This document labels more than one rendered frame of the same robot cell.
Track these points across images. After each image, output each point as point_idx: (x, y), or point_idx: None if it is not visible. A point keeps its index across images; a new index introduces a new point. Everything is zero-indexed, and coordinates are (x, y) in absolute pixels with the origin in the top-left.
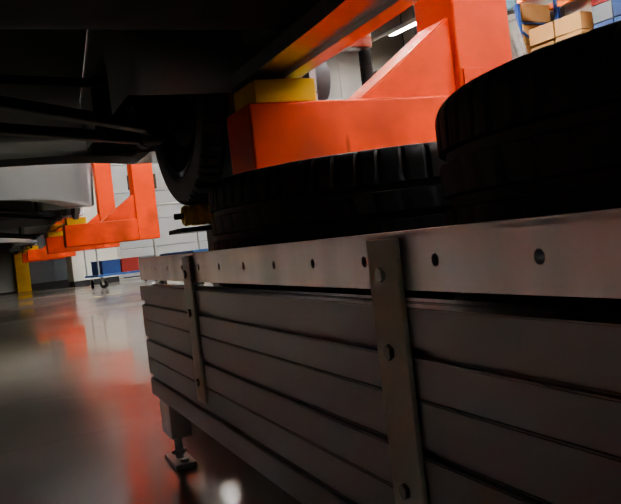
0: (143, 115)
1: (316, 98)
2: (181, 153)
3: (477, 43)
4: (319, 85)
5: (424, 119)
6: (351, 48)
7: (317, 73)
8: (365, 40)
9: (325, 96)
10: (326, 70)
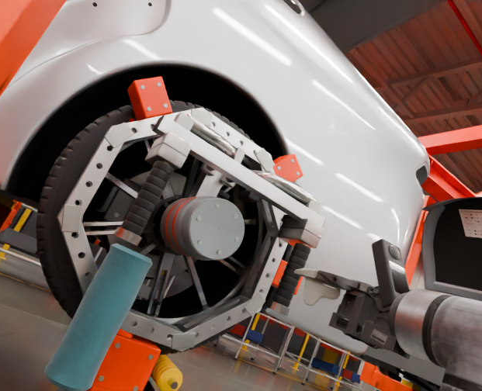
0: None
1: (60, 213)
2: (184, 295)
3: None
4: (182, 226)
5: None
6: (154, 162)
7: (187, 210)
8: (157, 147)
9: (188, 243)
10: (195, 206)
